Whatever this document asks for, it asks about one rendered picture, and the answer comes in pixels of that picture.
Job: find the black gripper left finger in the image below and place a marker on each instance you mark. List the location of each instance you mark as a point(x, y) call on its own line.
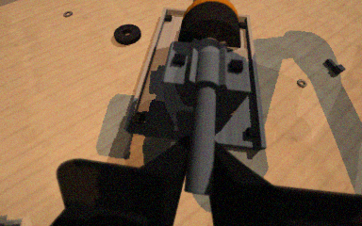
point(152, 190)

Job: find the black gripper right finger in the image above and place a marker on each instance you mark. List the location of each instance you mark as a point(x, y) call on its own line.
point(240, 197)

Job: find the grey metal shaft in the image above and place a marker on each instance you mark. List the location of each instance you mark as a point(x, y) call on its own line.
point(200, 166)

